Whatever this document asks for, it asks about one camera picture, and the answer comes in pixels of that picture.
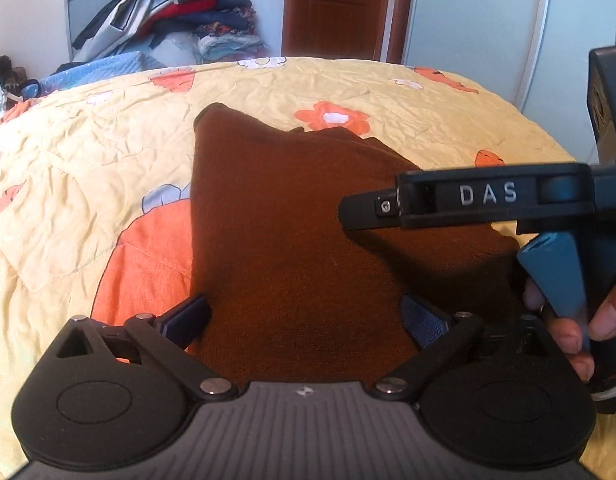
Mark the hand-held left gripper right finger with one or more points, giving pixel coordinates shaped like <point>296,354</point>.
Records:
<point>422,324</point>

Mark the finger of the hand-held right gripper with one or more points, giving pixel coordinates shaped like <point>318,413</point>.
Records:
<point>368,209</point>

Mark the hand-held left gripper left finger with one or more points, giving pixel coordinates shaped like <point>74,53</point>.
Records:
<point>188,317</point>

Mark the brown knit sweater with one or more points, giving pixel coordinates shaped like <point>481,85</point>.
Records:
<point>298,240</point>

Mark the pile of mixed clothes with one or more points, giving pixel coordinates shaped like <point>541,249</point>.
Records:
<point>178,5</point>

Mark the person's right hand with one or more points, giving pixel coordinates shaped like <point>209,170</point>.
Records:
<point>567,340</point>

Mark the white sliding wardrobe door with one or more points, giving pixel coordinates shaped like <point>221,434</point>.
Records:
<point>487,35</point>

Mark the yellow floral quilt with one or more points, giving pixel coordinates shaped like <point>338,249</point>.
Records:
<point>88,160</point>

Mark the brown wooden door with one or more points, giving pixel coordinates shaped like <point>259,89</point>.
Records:
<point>338,10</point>

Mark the blue quilted blanket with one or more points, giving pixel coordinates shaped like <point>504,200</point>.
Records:
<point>103,70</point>

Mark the dark olive bag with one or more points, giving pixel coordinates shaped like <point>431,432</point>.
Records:
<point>5,71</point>

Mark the grey framed panel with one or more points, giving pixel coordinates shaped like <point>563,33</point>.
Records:
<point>83,15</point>

